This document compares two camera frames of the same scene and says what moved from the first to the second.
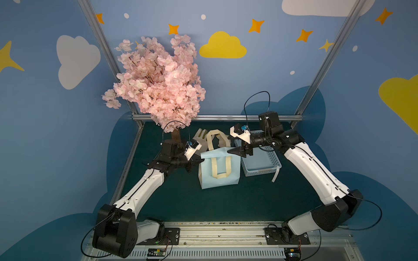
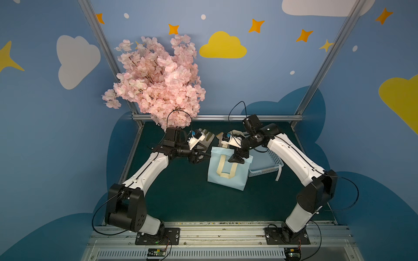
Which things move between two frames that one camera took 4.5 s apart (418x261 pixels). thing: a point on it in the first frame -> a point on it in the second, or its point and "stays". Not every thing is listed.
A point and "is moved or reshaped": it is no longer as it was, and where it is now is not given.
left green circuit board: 157,252 stays
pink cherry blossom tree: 164,84 stays
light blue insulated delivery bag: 219,166 is moved or reshaped
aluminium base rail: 219,241 stays
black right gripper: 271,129 -> 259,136
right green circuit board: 292,254 stays
